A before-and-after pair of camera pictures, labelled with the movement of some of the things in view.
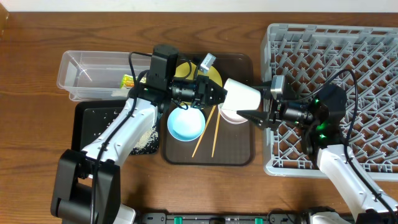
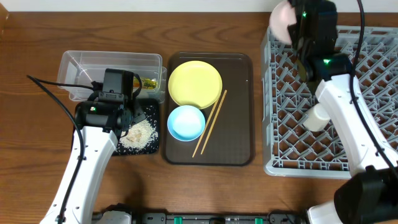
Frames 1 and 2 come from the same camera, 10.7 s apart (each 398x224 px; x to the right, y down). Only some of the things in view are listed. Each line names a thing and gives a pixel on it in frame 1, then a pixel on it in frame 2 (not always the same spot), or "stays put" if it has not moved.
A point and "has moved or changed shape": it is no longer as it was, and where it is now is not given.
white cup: [240, 96] has moved or changed shape
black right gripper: [274, 109] -> [298, 43]
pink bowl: [231, 116] -> [282, 15]
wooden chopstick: [204, 130] stays put
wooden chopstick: [216, 134] -> [214, 119]
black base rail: [274, 216] stays put
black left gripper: [201, 92] -> [137, 115]
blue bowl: [186, 125] stays put
